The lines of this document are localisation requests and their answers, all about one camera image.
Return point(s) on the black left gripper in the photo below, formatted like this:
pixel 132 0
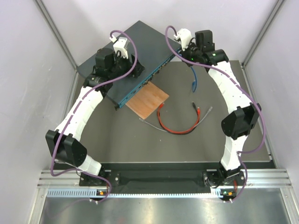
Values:
pixel 137 70

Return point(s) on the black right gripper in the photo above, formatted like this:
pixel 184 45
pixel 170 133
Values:
pixel 183 53

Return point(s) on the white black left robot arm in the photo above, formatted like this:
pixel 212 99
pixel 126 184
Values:
pixel 64 142

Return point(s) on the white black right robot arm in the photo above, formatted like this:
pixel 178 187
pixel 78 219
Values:
pixel 242 114

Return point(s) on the wooden board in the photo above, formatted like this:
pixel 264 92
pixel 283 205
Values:
pixel 147 100

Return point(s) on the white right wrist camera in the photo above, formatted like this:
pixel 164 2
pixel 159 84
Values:
pixel 184 36

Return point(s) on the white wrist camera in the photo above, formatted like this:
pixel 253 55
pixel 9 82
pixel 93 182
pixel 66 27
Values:
pixel 184 36
pixel 120 46

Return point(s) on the dark blue network switch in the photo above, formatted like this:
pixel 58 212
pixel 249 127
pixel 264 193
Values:
pixel 153 54

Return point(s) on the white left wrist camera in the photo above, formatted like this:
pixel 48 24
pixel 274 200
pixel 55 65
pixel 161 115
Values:
pixel 120 46

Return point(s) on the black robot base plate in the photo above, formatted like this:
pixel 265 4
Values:
pixel 210 174

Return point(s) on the grey slotted cable duct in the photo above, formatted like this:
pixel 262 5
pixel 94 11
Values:
pixel 98 193

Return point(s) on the aluminium frame rail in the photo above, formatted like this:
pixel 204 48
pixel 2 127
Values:
pixel 257 178

